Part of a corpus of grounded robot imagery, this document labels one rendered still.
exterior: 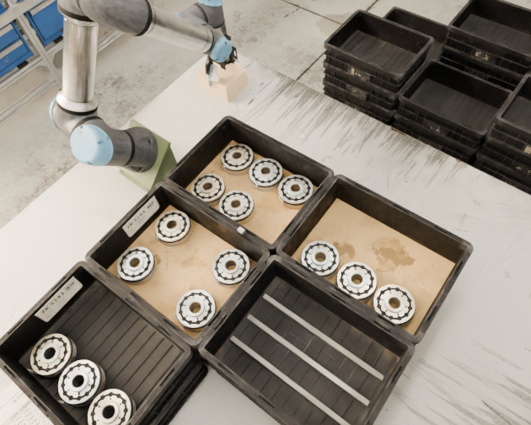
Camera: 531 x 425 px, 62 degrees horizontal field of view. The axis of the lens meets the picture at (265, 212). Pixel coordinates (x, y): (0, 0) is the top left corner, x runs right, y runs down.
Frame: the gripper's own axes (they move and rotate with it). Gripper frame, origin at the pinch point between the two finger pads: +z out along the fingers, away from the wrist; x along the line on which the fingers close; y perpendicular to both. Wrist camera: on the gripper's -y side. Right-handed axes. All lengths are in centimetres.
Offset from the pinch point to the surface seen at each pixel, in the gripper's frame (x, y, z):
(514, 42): 113, 78, 26
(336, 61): 55, 19, 23
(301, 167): -25, 57, -13
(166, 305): -79, 53, -8
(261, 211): -42, 55, -8
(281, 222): -41, 62, -8
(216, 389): -87, 74, 5
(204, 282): -69, 57, -8
